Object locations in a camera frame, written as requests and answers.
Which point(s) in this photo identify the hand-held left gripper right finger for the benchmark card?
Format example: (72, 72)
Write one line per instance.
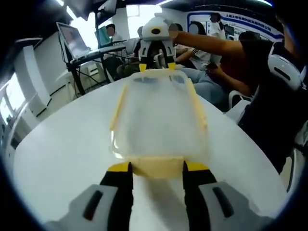
(204, 204)

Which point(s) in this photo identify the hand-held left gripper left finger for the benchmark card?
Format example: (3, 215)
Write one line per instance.
(106, 204)

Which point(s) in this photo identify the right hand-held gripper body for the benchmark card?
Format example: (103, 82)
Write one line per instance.
(157, 24)

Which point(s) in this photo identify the clear plastic storage box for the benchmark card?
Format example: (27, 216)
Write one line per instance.
(116, 146)

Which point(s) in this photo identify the clear lid with yellow latches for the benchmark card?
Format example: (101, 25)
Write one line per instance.
(158, 120)

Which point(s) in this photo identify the open laptop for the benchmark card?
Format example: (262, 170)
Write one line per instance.
(72, 41)

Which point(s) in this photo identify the white chair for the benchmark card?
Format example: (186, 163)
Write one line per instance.
(238, 101)

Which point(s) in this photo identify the white chest-worn device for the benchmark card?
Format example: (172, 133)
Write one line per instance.
(284, 67)

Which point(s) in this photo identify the blue-framed wall poster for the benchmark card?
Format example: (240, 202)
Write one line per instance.
(250, 24)

